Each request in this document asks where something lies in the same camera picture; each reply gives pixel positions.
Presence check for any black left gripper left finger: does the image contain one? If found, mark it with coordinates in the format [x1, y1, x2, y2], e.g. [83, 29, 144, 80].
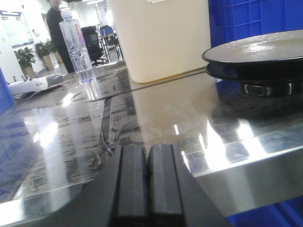
[107, 145, 149, 227]

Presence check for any white remote controller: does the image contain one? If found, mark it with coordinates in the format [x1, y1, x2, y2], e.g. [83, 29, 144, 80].
[8, 74, 64, 95]

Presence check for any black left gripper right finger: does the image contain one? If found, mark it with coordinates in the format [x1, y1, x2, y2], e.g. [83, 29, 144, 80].
[148, 144, 231, 227]

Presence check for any beige plate black rim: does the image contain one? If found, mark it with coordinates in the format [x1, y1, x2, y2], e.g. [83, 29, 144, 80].
[206, 63, 303, 97]
[202, 29, 303, 64]

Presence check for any cream plastic storage bin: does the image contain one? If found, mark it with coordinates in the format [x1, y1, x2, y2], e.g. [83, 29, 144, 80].
[107, 0, 211, 83]

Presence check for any person in black clothes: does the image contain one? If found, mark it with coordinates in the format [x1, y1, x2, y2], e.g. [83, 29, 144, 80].
[46, 0, 74, 73]

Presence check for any clear water bottle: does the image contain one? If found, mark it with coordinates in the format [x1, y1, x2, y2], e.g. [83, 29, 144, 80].
[59, 10, 96, 84]

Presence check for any large blue plastic crate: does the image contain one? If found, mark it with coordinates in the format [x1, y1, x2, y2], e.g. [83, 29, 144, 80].
[208, 0, 303, 47]

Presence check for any potted plant gold pot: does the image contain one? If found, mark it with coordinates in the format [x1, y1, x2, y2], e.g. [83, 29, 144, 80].
[14, 47, 36, 78]

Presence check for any black office chair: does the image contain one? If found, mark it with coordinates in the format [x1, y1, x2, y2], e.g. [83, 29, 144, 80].
[81, 26, 108, 66]

